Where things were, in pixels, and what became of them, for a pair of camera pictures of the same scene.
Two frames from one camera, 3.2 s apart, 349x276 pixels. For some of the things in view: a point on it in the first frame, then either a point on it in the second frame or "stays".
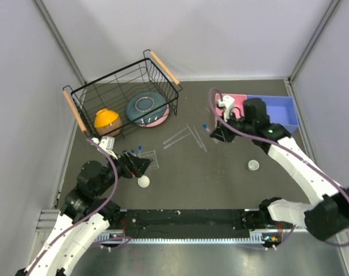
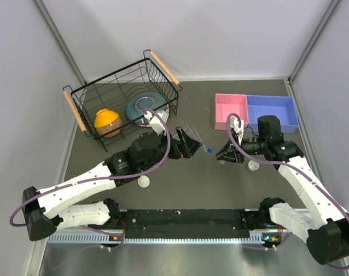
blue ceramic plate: [145, 107] stays
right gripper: [222, 132] to [230, 157]
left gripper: [135, 167] to [181, 149]
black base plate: [184, 223] stays
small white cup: [253, 165] stays
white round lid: [144, 181] stays
